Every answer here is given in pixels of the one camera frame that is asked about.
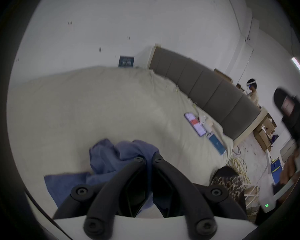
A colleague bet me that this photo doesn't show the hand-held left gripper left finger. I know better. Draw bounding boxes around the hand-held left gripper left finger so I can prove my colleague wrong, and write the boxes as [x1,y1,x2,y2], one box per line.
[52,157,148,240]

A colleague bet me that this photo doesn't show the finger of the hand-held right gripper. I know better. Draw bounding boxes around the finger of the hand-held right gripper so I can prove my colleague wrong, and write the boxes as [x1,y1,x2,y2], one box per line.
[273,87,300,150]

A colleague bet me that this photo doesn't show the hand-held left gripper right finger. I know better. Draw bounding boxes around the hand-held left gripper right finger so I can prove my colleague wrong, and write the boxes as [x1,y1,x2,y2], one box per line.
[151,152,248,240]

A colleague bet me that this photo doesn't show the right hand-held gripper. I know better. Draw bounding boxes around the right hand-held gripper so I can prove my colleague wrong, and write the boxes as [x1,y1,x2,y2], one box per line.
[260,146,300,213]

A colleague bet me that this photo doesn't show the dark blue shirt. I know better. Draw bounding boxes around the dark blue shirt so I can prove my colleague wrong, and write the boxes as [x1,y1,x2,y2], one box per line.
[44,138,185,218]

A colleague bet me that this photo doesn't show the person's right hand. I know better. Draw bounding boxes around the person's right hand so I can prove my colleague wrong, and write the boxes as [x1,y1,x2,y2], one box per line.
[279,151,300,186]

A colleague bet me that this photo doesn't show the cardboard carton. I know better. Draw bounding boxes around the cardboard carton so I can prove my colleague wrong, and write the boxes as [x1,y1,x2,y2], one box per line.
[255,106,278,134]
[253,130,274,152]

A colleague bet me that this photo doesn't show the blue and white box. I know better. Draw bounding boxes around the blue and white box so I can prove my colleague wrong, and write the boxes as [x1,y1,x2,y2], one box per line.
[269,158,283,185]

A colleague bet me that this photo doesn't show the blue flat box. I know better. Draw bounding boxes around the blue flat box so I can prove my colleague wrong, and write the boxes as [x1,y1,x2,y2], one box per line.
[208,133,227,156]

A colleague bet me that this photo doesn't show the small white object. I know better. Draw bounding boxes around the small white object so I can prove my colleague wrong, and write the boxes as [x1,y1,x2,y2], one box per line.
[199,113,215,132]

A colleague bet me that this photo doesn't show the grey padded headboard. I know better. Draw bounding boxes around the grey padded headboard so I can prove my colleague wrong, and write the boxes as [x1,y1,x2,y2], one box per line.
[149,46,262,141]

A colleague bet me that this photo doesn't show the bed with beige sheet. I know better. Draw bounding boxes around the bed with beige sheet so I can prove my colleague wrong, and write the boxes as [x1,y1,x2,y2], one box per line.
[6,65,234,221]

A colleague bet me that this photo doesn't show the yellow cable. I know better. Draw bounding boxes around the yellow cable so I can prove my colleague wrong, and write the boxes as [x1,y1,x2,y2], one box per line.
[227,156,261,222]

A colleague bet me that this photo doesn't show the blue wall sign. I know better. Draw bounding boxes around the blue wall sign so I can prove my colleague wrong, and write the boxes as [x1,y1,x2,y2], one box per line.
[118,56,135,68]

